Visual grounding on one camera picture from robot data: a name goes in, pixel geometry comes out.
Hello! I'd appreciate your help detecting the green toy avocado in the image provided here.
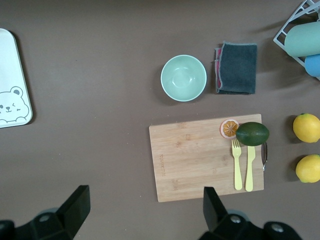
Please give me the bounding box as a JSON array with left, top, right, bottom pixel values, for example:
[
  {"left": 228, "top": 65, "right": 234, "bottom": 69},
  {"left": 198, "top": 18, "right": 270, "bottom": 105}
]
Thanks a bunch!
[{"left": 235, "top": 121, "right": 271, "bottom": 147}]

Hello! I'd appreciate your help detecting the light green bowl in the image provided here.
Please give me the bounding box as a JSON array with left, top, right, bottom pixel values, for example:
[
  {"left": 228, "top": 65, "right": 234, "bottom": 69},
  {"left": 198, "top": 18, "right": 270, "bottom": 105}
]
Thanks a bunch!
[{"left": 160, "top": 54, "right": 208, "bottom": 103}]

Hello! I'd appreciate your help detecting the wooden cutting board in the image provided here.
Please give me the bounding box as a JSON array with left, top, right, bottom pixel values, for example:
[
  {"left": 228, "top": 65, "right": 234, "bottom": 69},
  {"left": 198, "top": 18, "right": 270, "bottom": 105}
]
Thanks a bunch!
[{"left": 148, "top": 113, "right": 270, "bottom": 203}]

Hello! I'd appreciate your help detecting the cream bear print tray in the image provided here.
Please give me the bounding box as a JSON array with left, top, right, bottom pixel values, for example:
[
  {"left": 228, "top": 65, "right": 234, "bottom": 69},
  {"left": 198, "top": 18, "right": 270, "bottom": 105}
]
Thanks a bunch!
[{"left": 0, "top": 28, "right": 34, "bottom": 129}]

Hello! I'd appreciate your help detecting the pink cloth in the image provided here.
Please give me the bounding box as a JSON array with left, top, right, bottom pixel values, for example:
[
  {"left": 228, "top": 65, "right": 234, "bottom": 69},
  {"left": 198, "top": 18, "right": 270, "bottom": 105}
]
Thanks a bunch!
[{"left": 213, "top": 47, "right": 224, "bottom": 90}]

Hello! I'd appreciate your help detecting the yellow plastic knife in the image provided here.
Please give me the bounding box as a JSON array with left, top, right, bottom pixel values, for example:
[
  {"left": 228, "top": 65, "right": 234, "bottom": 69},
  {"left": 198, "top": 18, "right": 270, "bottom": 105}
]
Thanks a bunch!
[{"left": 244, "top": 145, "right": 256, "bottom": 193}]

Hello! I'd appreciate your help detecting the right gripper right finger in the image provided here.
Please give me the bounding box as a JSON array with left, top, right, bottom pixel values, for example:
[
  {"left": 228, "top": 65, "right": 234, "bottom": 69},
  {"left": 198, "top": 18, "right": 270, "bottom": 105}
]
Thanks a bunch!
[{"left": 199, "top": 186, "right": 266, "bottom": 240}]

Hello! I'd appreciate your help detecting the toy orange slice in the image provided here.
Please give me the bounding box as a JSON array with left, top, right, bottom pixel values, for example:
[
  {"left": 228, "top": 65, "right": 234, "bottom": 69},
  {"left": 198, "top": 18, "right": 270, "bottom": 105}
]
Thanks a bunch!
[{"left": 219, "top": 118, "right": 240, "bottom": 140}]

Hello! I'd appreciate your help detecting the white wire rack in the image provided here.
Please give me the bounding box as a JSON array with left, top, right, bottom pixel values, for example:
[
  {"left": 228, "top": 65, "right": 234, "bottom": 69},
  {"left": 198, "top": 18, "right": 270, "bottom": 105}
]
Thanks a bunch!
[{"left": 272, "top": 0, "right": 320, "bottom": 81}]

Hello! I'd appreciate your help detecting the blue cup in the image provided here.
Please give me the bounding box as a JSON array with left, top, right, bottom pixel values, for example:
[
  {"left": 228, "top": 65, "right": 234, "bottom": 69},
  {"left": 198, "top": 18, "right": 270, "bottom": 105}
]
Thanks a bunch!
[{"left": 304, "top": 53, "right": 320, "bottom": 78}]

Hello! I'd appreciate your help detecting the yellow plastic fork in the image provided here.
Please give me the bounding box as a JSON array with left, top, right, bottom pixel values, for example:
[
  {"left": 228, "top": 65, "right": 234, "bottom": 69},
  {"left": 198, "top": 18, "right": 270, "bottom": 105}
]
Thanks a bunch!
[{"left": 231, "top": 138, "right": 243, "bottom": 191}]

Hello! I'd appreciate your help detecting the green cup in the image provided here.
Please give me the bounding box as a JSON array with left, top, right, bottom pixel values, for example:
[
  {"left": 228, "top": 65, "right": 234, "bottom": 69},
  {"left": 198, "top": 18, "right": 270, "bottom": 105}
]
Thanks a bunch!
[{"left": 284, "top": 21, "right": 320, "bottom": 58}]

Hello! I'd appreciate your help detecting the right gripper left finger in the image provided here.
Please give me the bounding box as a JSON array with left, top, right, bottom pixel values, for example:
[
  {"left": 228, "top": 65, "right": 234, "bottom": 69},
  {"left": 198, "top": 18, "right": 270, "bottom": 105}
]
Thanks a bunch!
[{"left": 17, "top": 184, "right": 91, "bottom": 240}]

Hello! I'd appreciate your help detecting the dark grey cloth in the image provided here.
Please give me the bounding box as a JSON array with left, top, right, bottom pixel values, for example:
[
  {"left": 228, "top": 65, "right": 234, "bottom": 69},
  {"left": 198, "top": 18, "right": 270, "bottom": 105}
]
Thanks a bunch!
[{"left": 215, "top": 41, "right": 258, "bottom": 96}]

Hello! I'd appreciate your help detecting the yellow toy lemon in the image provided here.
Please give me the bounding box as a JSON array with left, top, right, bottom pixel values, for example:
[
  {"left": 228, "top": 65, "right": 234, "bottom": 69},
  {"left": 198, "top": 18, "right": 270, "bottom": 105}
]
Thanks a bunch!
[
  {"left": 292, "top": 112, "right": 320, "bottom": 144},
  {"left": 295, "top": 154, "right": 320, "bottom": 184}
]

